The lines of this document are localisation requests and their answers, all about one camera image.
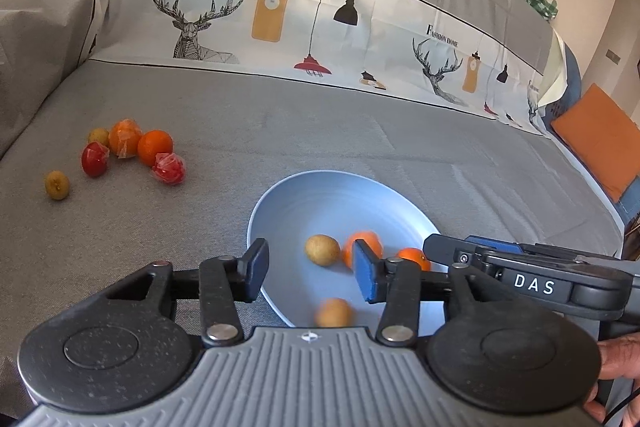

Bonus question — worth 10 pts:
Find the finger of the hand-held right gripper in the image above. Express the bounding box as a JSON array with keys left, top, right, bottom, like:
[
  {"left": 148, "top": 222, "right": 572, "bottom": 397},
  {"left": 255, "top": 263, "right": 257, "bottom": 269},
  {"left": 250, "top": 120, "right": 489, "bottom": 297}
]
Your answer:
[
  {"left": 422, "top": 234, "right": 482, "bottom": 265},
  {"left": 466, "top": 235, "right": 523, "bottom": 254}
]

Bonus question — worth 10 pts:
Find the orange cushion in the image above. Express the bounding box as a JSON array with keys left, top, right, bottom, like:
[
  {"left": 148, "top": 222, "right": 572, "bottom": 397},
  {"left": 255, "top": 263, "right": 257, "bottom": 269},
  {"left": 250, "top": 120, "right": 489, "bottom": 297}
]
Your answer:
[{"left": 550, "top": 83, "right": 640, "bottom": 202}]

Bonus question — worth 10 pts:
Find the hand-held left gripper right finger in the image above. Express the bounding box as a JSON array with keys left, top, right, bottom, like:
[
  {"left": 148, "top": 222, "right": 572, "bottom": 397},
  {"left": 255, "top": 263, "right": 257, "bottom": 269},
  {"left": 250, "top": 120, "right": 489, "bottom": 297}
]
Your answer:
[{"left": 351, "top": 239, "right": 483, "bottom": 344}]

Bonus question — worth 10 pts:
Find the plastic-wrapped orange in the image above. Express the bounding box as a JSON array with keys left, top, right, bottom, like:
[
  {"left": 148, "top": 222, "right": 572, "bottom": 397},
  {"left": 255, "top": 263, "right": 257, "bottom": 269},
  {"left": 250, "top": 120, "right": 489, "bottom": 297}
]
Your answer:
[
  {"left": 108, "top": 119, "right": 143, "bottom": 159},
  {"left": 342, "top": 231, "right": 384, "bottom": 269}
]

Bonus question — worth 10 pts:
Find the person's right hand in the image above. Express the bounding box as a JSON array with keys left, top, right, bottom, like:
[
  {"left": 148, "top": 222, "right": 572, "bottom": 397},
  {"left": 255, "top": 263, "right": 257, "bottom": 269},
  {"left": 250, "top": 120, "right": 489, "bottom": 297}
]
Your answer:
[{"left": 582, "top": 334, "right": 640, "bottom": 425}]

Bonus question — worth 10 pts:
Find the blue sofa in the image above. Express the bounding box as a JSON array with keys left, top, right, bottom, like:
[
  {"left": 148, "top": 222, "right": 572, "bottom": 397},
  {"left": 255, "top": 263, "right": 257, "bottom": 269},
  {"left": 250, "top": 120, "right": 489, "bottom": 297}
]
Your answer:
[{"left": 542, "top": 41, "right": 640, "bottom": 260}]

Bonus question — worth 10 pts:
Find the grey printed sofa cover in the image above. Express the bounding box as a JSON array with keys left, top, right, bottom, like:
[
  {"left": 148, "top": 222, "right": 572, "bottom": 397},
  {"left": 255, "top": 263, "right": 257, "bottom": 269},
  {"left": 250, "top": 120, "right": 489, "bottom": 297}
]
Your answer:
[{"left": 0, "top": 0, "right": 626, "bottom": 427}]

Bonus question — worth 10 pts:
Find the blue plate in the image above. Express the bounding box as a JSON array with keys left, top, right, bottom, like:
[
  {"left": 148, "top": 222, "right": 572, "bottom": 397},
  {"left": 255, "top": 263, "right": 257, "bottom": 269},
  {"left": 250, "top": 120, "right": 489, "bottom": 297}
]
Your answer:
[{"left": 246, "top": 170, "right": 451, "bottom": 338}]

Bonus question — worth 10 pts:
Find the black cable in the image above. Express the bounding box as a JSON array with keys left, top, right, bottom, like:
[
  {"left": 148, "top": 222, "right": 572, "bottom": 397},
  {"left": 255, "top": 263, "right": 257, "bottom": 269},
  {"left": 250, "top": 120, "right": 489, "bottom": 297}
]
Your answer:
[{"left": 604, "top": 384, "right": 640, "bottom": 427}]

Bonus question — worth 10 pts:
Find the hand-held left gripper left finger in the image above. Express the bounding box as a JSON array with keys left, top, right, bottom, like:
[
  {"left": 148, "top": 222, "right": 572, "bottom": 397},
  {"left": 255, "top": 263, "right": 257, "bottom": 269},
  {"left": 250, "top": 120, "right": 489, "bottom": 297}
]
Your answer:
[{"left": 102, "top": 238, "right": 271, "bottom": 343}]

